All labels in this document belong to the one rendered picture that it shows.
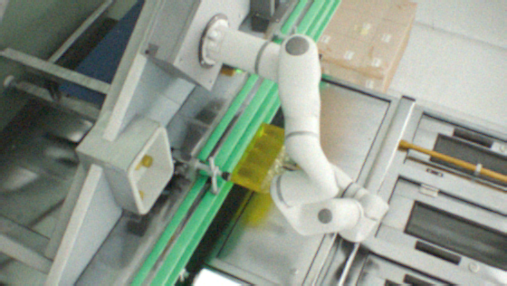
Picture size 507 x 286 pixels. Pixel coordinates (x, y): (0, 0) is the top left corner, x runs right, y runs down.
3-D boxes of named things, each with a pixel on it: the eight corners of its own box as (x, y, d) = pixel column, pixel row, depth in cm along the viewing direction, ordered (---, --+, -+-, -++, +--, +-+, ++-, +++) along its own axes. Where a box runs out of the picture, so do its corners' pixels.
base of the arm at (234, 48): (190, 56, 151) (242, 75, 146) (207, 10, 150) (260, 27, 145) (215, 66, 166) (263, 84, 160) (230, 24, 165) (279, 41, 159)
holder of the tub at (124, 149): (120, 214, 169) (143, 224, 167) (100, 159, 147) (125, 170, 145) (151, 171, 178) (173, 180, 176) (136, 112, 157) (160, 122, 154)
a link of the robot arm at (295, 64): (284, 147, 146) (275, 117, 132) (285, 66, 157) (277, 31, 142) (322, 145, 145) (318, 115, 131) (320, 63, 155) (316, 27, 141)
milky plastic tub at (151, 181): (118, 206, 164) (144, 218, 162) (100, 160, 147) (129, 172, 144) (149, 161, 174) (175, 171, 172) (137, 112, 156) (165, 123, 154)
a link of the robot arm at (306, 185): (269, 138, 142) (267, 194, 136) (320, 126, 135) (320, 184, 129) (296, 157, 152) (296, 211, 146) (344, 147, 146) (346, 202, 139)
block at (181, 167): (171, 176, 177) (191, 184, 175) (167, 157, 170) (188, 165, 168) (177, 166, 179) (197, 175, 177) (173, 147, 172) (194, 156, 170)
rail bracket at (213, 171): (192, 186, 177) (229, 201, 173) (186, 154, 164) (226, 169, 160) (196, 179, 178) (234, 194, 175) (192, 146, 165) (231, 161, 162)
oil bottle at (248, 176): (208, 173, 188) (269, 197, 182) (207, 163, 184) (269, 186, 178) (216, 160, 191) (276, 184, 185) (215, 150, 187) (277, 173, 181)
